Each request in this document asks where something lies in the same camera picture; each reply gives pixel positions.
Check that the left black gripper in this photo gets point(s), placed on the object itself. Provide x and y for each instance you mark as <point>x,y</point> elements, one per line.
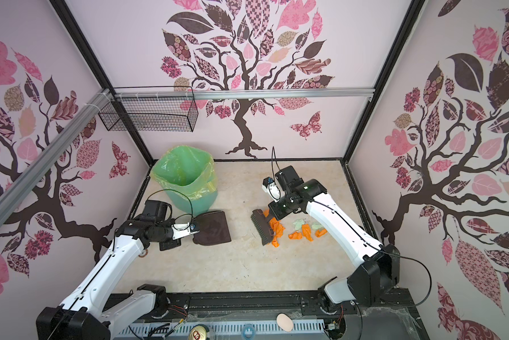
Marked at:
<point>169,245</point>

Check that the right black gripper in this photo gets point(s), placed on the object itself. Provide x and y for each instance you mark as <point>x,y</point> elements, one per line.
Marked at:
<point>277,213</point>

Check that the dark brown hand brush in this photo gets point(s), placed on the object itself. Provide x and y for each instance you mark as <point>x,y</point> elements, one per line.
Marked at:
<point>263,226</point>

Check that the dark brown dustpan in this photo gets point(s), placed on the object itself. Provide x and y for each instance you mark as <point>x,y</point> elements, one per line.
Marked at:
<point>213,229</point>

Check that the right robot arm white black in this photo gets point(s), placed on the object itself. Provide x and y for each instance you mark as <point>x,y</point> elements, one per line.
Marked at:
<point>376,266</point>

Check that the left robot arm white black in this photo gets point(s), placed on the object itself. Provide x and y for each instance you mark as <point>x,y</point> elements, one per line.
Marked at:
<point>82,314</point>

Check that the orange scraps right front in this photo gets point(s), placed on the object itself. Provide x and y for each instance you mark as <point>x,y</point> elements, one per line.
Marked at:
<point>308,232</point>

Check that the green scrap right front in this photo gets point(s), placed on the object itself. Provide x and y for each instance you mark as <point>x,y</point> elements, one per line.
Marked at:
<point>298,224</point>

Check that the orange scrap back centre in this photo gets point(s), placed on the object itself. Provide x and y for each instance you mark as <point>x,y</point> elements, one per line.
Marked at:
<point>278,229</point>

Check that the green bin with liner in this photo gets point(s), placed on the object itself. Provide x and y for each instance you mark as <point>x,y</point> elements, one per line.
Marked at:
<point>188,176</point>

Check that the gold round can top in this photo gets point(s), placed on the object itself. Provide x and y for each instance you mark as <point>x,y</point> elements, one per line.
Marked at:
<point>199,332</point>

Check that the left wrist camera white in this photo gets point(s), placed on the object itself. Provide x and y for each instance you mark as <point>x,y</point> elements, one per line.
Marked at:
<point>181,230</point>

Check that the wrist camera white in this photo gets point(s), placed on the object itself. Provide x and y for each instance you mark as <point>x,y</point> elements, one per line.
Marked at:
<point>270,187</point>
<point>181,230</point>

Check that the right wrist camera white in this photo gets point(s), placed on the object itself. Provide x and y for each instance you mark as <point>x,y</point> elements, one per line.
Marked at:
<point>270,187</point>

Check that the black wire basket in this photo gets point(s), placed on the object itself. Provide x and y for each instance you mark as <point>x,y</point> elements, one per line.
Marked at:
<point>151,108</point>

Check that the aluminium rail left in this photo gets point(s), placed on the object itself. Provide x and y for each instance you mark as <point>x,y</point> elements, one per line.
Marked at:
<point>28,180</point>

